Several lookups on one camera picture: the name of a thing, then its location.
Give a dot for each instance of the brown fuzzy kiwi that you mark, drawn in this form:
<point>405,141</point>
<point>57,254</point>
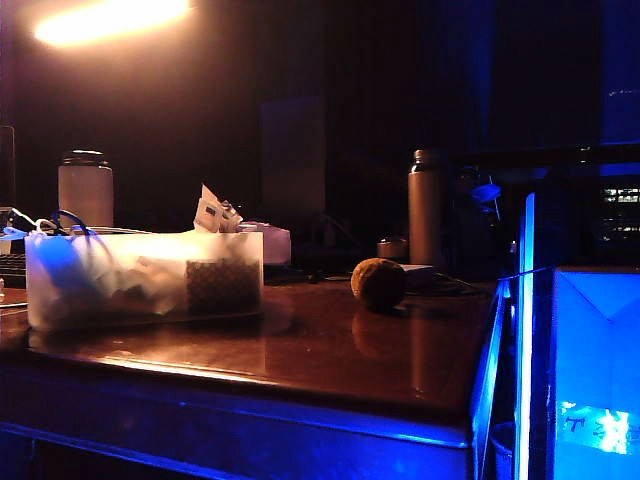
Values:
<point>377,285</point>

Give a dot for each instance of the translucent plastic box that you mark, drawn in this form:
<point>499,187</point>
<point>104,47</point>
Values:
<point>140,280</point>

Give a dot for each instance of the white cardboard box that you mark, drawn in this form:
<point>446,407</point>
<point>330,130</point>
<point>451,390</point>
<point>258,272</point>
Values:
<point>597,375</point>

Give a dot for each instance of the small round metal tin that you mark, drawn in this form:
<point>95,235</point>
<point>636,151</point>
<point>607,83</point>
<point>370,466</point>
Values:
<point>392,249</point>

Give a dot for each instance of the dark patterned pouch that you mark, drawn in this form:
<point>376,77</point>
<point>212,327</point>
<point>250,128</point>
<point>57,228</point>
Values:
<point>222,286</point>

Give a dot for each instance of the grey metal bottle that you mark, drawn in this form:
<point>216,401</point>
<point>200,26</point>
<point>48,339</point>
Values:
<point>426,215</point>

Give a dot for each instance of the white packet with blue label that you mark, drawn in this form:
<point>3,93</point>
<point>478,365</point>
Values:
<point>209,212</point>

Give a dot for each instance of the clear acrylic panel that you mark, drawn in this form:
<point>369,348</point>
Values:
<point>525,310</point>

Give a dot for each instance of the white bottle with dark lid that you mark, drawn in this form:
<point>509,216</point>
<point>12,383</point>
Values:
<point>86,192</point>

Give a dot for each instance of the black keyboard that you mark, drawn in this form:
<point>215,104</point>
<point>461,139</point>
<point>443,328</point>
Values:
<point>12,270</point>

